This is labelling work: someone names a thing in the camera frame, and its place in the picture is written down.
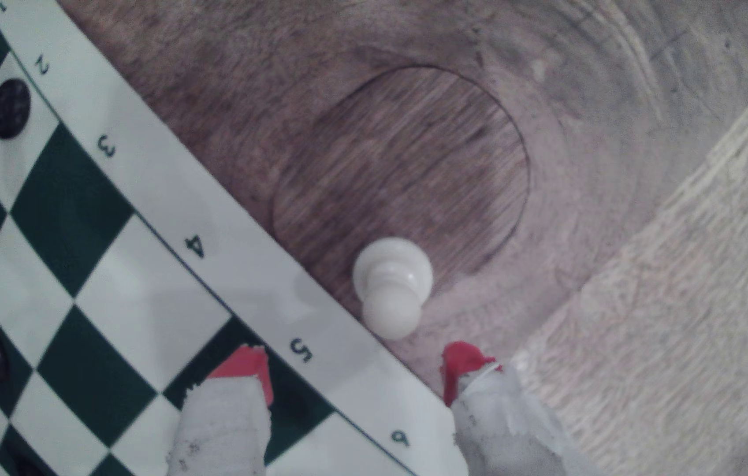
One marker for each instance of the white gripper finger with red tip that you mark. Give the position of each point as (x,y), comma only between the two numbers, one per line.
(225,423)
(506,426)

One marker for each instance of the white pawn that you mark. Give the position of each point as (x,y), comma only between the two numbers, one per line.
(392,284)

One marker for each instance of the green and white chess mat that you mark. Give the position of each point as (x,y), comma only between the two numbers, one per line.
(149,311)

